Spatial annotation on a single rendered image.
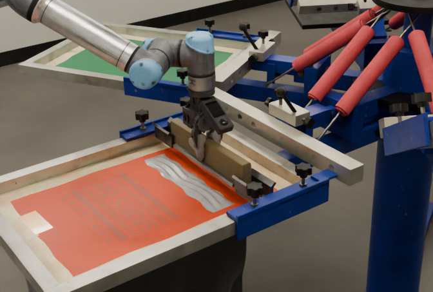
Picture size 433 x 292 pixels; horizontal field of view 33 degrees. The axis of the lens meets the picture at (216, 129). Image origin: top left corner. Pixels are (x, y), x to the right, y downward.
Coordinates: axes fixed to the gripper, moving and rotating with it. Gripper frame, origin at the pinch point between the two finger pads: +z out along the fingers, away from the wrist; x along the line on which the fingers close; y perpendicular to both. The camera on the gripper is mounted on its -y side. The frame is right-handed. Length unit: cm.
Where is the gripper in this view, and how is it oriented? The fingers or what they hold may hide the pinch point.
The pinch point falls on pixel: (209, 156)
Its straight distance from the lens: 203.1
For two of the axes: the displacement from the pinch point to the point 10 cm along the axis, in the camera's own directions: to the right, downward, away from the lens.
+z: 0.3, 9.0, 4.4
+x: -8.2, 2.7, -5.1
